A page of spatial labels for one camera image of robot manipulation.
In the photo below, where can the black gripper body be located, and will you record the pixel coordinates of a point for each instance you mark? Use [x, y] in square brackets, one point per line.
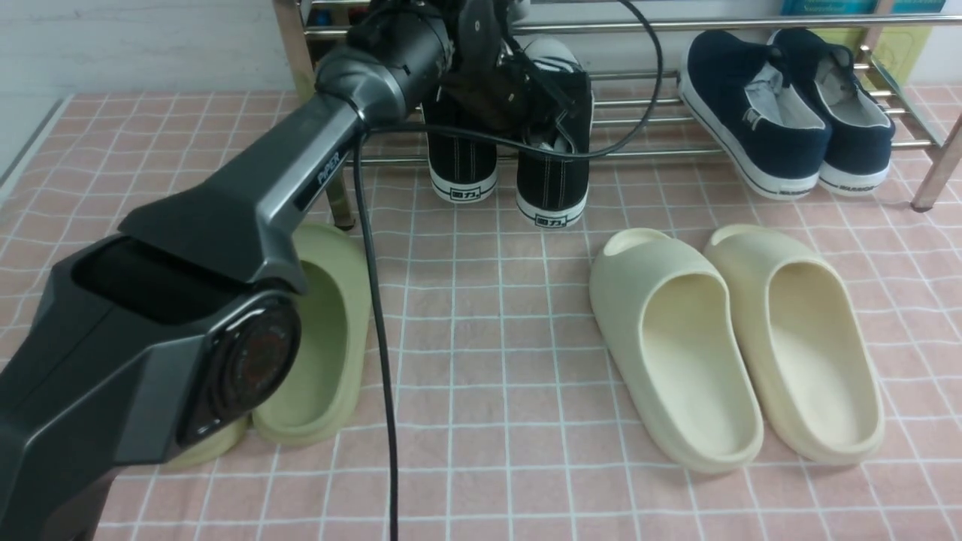
[492, 76]

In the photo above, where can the black canvas sneaker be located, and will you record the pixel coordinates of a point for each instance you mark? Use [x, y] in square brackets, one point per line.
[463, 171]
[552, 193]

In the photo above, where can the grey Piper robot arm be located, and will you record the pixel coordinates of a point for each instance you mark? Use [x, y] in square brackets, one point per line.
[152, 340]

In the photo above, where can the navy slip-on shoe left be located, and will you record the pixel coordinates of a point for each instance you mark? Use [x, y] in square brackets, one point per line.
[742, 93]

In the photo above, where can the navy slip-on shoe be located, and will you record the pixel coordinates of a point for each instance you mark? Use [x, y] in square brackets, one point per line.
[859, 152]
[742, 93]

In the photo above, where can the cream left foam slipper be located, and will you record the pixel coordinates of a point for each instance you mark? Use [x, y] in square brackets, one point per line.
[665, 313]

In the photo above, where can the cream foam slipper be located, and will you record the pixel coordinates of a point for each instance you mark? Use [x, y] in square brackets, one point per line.
[798, 333]
[665, 313]

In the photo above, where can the pink grid tablecloth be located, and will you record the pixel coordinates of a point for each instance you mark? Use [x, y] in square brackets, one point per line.
[512, 423]

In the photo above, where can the cream right foam slipper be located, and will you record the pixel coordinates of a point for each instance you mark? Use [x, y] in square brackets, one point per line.
[798, 333]

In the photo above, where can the green right foam slipper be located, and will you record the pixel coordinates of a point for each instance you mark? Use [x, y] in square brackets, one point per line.
[320, 394]

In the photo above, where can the green foam slipper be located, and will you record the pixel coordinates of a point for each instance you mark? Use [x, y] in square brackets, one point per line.
[212, 447]
[320, 394]

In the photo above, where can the navy slip-on shoe right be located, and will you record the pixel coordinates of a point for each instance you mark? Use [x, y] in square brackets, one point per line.
[859, 152]

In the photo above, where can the green left foam slipper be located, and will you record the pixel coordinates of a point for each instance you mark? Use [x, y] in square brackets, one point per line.
[212, 447]

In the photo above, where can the yellow green box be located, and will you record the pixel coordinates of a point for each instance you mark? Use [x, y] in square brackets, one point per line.
[898, 49]

